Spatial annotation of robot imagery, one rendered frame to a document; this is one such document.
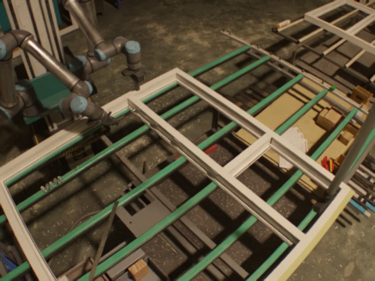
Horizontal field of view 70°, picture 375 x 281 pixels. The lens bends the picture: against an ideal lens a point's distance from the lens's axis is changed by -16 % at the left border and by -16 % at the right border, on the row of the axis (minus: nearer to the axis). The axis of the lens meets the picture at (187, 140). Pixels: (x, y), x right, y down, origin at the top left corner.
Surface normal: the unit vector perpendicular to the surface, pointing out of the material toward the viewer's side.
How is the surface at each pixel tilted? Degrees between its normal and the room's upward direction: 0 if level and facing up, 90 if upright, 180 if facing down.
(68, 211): 0
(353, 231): 0
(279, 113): 0
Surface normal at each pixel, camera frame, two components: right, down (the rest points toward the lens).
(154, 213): 0.00, -0.68
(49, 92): 0.55, 0.62
